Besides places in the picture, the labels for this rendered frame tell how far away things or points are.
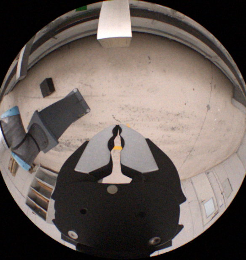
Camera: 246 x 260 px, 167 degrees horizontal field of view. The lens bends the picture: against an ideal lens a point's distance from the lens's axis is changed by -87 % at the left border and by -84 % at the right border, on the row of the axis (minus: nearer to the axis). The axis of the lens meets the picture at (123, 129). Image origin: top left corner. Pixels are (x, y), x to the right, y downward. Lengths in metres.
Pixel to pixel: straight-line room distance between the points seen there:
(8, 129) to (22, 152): 0.15
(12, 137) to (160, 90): 1.21
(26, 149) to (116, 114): 0.90
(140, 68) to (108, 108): 0.53
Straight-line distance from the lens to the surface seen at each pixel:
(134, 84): 0.95
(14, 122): 0.50
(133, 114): 1.02
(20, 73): 0.28
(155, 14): 0.43
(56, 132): 0.63
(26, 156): 0.55
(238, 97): 2.74
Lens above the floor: 0.94
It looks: 59 degrees down
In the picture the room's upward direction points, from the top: 178 degrees clockwise
